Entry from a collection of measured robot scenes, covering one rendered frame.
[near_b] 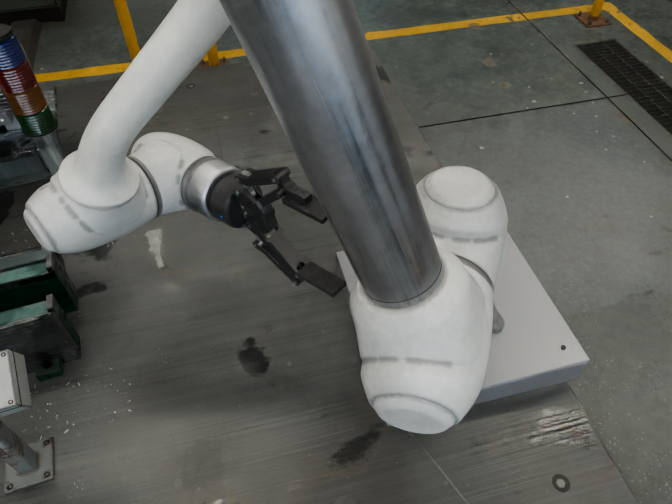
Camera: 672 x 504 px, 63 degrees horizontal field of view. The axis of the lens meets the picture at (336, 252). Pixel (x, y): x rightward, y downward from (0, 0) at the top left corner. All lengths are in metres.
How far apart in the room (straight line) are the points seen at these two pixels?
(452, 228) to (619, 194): 2.01
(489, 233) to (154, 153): 0.51
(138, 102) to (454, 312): 0.45
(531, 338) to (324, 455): 0.39
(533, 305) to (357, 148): 0.61
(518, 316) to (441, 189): 0.32
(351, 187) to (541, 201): 2.08
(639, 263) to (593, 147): 0.73
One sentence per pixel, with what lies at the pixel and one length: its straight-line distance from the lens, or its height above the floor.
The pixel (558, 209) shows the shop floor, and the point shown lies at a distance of 2.55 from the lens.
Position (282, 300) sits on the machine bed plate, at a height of 0.80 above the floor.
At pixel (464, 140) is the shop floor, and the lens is 2.79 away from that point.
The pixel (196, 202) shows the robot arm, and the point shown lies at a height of 1.09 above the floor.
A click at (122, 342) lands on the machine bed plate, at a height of 0.80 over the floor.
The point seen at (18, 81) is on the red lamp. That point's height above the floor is 1.14.
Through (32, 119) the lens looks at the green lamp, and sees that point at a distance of 1.16.
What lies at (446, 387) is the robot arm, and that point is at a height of 1.07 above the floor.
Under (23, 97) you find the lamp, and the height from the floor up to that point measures 1.11.
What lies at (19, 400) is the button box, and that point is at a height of 1.04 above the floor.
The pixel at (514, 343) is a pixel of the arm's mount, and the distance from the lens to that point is 0.97.
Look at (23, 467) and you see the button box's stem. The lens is 0.99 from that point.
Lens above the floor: 1.65
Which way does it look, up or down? 49 degrees down
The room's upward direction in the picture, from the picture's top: straight up
